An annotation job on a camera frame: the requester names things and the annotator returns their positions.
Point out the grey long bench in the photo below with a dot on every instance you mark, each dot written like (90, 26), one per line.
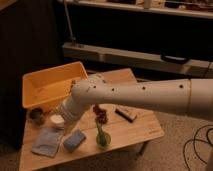
(137, 59)

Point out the green vase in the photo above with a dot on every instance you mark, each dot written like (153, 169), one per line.
(103, 139)

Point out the wooden low table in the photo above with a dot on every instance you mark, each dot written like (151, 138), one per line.
(123, 133)

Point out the yellow plastic tray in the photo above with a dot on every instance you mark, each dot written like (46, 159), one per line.
(46, 88)

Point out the blue sponge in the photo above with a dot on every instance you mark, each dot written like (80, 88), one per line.
(74, 141)

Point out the upper wall shelf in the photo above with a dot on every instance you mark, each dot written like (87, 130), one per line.
(128, 7)

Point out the black handle on bench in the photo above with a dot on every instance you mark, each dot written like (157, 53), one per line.
(174, 60)

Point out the grey folded cloth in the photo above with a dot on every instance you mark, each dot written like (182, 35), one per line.
(48, 141)

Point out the metal stand pole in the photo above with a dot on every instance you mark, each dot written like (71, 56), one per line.
(72, 37)

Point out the dried dark flower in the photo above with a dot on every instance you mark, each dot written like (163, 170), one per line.
(101, 114)

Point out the black rectangular block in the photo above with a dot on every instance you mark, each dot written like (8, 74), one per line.
(126, 114)

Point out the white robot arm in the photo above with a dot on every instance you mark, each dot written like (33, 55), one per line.
(192, 97)

